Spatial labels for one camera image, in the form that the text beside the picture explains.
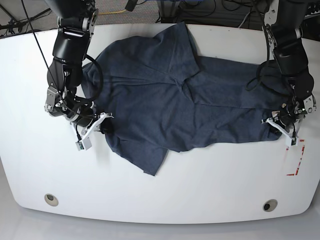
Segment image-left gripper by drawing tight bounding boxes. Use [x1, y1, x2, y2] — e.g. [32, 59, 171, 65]
[69, 109, 115, 135]

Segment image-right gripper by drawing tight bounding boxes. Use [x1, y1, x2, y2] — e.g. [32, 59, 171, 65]
[273, 110, 304, 133]

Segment dark blue T-shirt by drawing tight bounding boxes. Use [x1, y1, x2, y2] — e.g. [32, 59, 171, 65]
[81, 22, 290, 176]

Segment black robot arm image-left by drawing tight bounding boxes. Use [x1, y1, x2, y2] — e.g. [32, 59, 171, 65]
[44, 0, 104, 128]

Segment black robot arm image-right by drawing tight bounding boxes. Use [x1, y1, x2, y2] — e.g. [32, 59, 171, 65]
[264, 0, 316, 130]

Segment red tape rectangle marking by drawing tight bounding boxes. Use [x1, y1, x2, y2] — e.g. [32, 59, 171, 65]
[283, 139, 306, 176]

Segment black tripod legs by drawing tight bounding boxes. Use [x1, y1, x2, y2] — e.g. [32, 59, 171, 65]
[0, 0, 53, 37]

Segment right table cable grommet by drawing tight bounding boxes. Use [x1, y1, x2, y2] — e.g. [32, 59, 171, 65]
[262, 199, 278, 213]

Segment table cable grommet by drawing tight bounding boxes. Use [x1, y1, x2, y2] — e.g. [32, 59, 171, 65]
[44, 194, 59, 207]
[262, 199, 278, 213]

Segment left table cable grommet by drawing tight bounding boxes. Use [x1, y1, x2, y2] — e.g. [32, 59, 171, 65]
[44, 194, 59, 207]

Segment white cable on floor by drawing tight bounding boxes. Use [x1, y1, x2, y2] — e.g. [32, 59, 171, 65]
[237, 11, 251, 29]

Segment yellow cable on floor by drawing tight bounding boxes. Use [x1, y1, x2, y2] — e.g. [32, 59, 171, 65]
[80, 8, 128, 27]

